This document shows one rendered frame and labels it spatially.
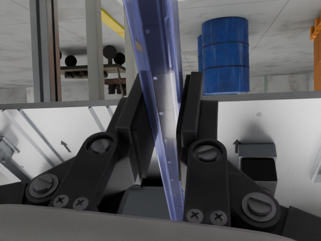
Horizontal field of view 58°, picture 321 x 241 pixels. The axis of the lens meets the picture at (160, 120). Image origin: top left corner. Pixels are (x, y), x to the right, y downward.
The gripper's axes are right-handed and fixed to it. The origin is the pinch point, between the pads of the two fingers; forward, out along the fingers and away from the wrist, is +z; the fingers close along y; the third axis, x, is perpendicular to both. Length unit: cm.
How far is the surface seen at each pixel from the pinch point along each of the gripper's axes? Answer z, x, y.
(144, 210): 11.8, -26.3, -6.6
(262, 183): 10.8, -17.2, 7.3
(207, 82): 271, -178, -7
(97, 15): 57, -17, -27
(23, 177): 15.9, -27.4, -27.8
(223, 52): 283, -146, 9
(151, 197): 13.6, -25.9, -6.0
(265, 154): 13.7, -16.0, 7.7
